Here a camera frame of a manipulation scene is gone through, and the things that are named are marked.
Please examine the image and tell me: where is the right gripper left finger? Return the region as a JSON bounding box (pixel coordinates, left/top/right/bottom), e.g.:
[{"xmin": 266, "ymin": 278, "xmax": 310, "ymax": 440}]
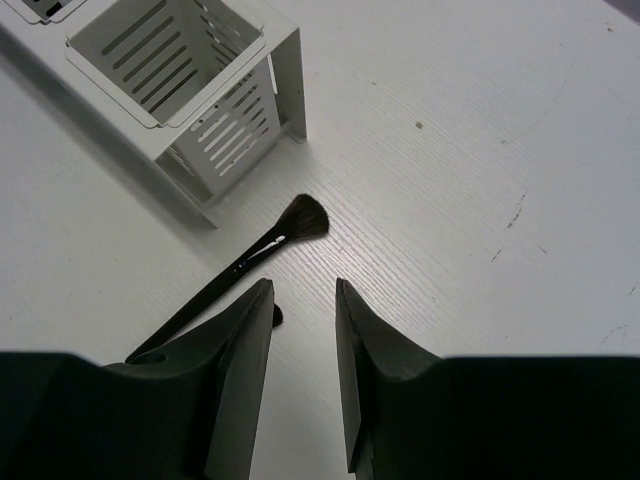
[{"xmin": 99, "ymin": 278, "xmax": 276, "ymax": 480}]

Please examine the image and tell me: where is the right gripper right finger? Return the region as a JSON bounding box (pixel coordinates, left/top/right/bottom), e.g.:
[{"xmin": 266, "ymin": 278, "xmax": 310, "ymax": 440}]
[{"xmin": 334, "ymin": 277, "xmax": 446, "ymax": 480}]

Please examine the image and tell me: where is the black makeup brush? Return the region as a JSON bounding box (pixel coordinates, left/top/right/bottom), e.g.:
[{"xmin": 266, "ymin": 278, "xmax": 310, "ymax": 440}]
[
  {"xmin": 272, "ymin": 305, "xmax": 284, "ymax": 329},
  {"xmin": 125, "ymin": 194, "xmax": 330, "ymax": 363}
]

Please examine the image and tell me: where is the white slotted organizer box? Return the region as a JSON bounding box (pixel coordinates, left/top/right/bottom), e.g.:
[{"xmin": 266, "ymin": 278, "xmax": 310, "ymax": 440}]
[{"xmin": 1, "ymin": 0, "xmax": 307, "ymax": 224}]

